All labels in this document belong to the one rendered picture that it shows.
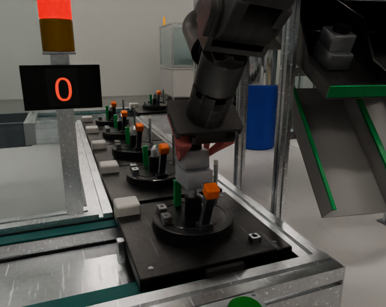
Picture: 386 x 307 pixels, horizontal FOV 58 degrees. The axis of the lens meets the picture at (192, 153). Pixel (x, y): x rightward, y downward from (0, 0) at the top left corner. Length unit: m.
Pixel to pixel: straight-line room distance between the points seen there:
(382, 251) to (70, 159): 0.66
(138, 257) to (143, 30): 10.76
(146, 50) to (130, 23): 0.88
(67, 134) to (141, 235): 0.23
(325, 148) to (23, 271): 0.57
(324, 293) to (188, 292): 0.20
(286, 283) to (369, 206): 0.24
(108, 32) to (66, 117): 10.43
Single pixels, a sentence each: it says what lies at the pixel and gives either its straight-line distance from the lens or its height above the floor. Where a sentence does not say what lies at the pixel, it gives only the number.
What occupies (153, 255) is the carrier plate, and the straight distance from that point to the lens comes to 0.54.
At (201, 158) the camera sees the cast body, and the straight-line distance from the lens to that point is 0.56.
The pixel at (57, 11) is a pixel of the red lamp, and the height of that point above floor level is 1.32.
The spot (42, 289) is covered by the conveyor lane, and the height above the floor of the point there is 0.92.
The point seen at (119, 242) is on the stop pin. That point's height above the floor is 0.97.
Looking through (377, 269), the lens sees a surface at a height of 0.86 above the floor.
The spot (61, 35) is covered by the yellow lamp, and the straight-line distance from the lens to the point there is 0.61.
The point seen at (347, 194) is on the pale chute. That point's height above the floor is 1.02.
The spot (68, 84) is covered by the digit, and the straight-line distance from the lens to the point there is 0.61.
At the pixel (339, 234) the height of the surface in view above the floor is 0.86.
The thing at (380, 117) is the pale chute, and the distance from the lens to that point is 0.85.
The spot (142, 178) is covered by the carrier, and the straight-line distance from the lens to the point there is 0.78.
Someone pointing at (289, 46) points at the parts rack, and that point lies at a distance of 0.67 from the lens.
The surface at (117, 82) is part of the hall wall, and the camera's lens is 11.11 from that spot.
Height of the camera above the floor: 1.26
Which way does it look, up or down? 16 degrees down
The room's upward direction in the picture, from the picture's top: straight up
